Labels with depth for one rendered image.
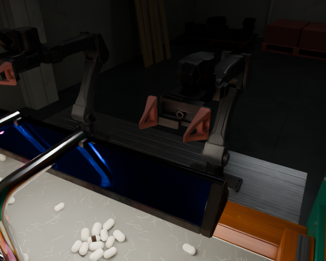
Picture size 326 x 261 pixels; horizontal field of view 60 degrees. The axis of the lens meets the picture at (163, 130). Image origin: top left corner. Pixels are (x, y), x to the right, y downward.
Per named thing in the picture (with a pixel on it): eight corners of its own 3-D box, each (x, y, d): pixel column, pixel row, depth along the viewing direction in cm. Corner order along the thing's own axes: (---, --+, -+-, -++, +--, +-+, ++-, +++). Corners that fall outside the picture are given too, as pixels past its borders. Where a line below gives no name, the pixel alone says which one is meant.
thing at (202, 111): (195, 126, 49) (215, 105, 56) (160, 116, 52) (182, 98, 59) (193, 157, 53) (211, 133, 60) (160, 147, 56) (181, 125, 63)
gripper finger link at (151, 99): (161, 116, 52) (183, 98, 59) (129, 108, 55) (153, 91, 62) (161, 147, 56) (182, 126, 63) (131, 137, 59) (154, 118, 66)
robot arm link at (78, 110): (81, 122, 118) (99, 44, 115) (69, 118, 120) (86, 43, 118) (91, 123, 123) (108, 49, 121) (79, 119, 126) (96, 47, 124)
